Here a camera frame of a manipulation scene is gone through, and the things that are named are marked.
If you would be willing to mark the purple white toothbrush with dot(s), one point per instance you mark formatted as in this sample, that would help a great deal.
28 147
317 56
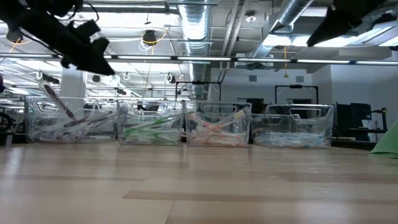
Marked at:
59 101
53 136
93 120

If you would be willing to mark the blue white toothbrush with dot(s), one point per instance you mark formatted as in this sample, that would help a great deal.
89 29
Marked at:
289 139

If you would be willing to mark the ceiling light panel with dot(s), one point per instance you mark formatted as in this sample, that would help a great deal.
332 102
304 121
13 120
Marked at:
286 40

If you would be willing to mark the long light bar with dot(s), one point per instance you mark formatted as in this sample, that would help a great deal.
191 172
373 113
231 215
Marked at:
202 58

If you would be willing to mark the black frame rig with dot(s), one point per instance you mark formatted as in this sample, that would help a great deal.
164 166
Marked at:
295 86

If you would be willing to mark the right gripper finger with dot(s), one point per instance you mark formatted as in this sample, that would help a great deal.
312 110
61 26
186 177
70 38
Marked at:
334 28

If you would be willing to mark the silver slanted ventilation duct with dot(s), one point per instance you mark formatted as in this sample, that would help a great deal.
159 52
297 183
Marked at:
289 12

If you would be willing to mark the black monitors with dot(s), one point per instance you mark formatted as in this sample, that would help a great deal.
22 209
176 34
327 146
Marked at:
351 118

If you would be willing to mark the white pillar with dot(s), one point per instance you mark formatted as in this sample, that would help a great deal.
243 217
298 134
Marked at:
73 93

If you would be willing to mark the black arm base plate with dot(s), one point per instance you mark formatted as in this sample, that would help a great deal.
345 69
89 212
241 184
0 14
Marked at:
351 144

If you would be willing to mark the round ceiling lamp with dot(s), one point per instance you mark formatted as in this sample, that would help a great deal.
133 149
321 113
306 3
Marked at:
251 16

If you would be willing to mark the black stand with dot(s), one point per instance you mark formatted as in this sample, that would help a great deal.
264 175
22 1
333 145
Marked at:
384 118

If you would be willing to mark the clear plastic bin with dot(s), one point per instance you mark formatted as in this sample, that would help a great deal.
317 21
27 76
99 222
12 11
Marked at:
192 107
31 124
124 107
326 124

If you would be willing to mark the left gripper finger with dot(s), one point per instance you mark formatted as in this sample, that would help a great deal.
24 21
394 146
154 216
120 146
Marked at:
93 59

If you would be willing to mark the silver round ventilation duct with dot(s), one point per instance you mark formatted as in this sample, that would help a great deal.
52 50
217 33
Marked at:
194 25

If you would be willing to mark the green cloth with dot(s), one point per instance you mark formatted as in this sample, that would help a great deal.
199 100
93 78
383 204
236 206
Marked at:
387 143

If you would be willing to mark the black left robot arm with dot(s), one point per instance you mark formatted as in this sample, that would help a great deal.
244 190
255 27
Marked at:
53 6

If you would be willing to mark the black wheel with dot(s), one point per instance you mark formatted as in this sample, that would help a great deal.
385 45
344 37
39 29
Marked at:
4 121

